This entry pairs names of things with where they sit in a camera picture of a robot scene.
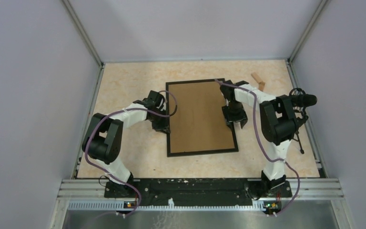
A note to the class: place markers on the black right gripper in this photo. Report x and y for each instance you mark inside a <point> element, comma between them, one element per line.
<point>241,119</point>

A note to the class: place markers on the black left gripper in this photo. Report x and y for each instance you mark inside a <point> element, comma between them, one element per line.
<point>163,127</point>

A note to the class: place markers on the black picture frame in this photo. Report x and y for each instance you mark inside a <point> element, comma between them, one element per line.
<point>202,153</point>

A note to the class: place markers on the brown backing board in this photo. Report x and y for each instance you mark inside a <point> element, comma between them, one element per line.
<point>200,117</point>

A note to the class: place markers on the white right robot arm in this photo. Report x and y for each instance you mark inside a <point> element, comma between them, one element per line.
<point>276,121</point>

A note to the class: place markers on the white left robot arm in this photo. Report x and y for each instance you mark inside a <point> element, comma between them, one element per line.
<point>103,139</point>

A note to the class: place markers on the wooden block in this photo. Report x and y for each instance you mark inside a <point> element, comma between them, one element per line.
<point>256,77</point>
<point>261,85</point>

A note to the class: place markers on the black microphone on tripod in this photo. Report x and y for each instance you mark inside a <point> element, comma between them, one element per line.
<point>300,101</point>

